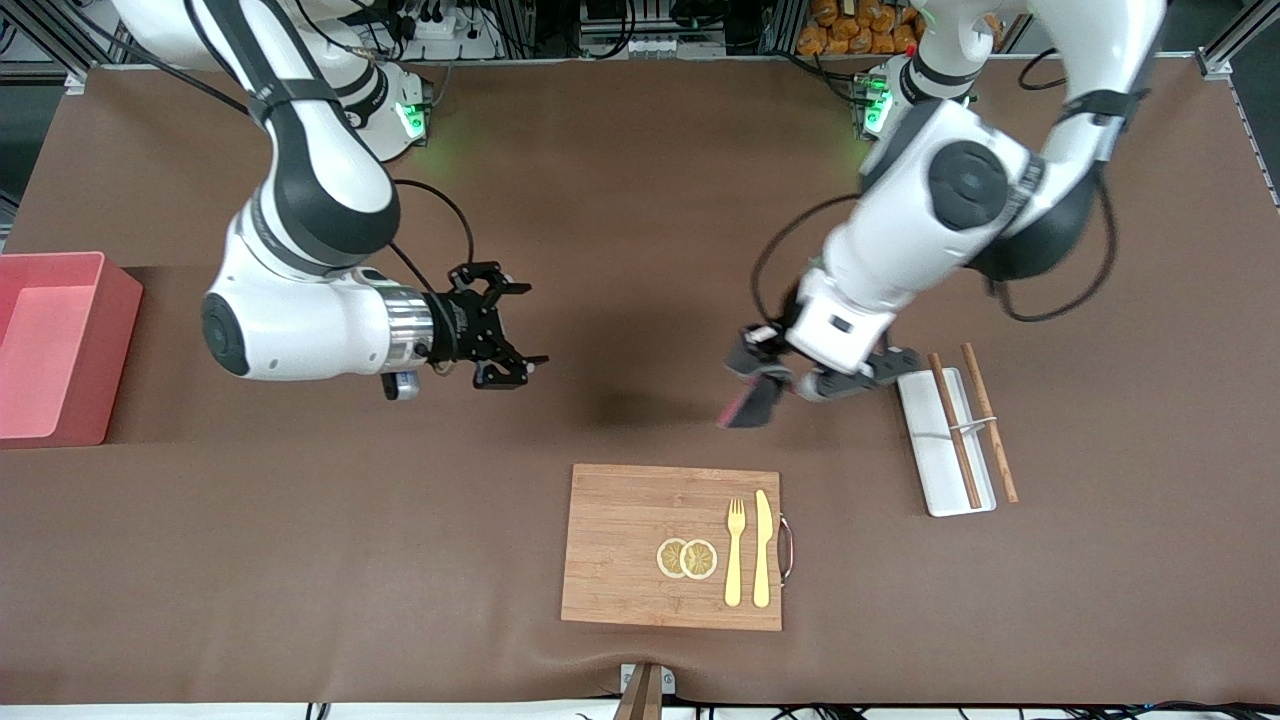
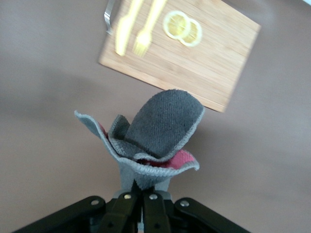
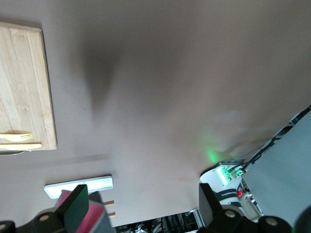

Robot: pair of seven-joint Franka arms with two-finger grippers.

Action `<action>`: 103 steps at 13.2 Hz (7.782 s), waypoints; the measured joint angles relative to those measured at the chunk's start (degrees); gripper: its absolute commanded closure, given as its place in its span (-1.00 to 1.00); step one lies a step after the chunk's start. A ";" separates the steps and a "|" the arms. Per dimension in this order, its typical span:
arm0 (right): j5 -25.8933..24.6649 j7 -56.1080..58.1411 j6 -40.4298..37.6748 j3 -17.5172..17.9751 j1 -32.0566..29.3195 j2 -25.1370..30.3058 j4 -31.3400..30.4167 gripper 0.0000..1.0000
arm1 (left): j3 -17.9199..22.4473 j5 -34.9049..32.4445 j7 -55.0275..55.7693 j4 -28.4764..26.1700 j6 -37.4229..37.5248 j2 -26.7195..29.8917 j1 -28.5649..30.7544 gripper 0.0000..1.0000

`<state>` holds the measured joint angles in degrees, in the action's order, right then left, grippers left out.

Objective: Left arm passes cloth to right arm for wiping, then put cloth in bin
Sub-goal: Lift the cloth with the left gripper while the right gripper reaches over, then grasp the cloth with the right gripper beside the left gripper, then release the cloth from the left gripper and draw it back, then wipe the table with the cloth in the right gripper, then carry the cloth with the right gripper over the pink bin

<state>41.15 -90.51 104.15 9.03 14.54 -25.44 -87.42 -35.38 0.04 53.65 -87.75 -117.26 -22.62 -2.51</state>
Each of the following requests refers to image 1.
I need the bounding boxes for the pink plastic bin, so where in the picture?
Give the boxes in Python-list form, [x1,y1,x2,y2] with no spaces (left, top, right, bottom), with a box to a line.
[0,251,144,448]

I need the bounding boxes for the grey metal table bracket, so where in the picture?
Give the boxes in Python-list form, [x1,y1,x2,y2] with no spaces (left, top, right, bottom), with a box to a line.
[619,663,677,697]

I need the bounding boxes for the wooden cutting board with handle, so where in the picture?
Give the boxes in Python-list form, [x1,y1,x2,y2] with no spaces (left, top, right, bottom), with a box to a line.
[560,463,796,633]

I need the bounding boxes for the white power strip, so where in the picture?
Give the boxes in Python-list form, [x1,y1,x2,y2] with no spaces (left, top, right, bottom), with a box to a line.
[385,10,501,59]

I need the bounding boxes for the white terminal strip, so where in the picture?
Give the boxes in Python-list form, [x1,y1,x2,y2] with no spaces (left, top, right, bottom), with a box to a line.
[598,36,703,59]

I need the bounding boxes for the aluminium frame strut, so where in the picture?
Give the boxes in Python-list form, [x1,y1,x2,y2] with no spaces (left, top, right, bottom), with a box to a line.
[1197,0,1280,79]
[0,0,91,96]

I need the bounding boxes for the yellow plastic fork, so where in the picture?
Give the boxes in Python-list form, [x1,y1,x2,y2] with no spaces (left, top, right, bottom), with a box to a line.
[724,498,747,608]

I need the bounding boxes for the brown mount post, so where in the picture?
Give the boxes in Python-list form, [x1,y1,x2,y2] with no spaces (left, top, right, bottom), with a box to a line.
[612,664,664,720]

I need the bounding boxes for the pile of orange packaged snacks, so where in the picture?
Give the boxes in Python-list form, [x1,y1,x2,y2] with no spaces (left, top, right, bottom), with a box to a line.
[797,0,926,56]

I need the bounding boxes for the white rectangular tray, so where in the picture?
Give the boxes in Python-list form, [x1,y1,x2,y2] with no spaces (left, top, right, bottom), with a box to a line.
[896,367,998,518]

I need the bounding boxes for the brown wooden chopstick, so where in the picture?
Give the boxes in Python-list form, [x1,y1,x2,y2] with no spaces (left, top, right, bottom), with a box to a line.
[961,342,1020,504]
[929,352,983,510]

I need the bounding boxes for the red and grey cloth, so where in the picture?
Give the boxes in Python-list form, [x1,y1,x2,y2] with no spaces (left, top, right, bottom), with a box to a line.
[718,372,788,431]

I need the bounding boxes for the yellow plastic knife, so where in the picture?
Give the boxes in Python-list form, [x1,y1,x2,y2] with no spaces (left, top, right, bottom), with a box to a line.
[752,489,774,609]

